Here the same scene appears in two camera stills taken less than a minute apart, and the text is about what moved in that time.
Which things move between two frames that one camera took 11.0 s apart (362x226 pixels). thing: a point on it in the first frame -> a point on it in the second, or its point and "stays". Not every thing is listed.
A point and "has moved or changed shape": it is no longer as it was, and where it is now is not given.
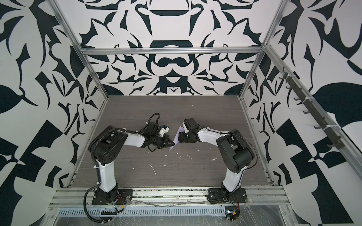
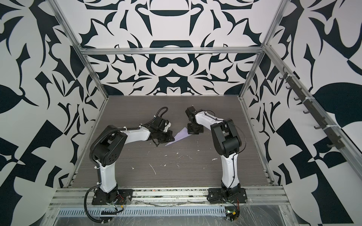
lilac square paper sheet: (181, 129) has moved or changed shape
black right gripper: (182, 138) -> (190, 131)
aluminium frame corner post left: (68, 28) stays
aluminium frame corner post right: (259, 58) stays
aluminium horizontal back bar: (109, 51) stays
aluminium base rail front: (171, 197) stays
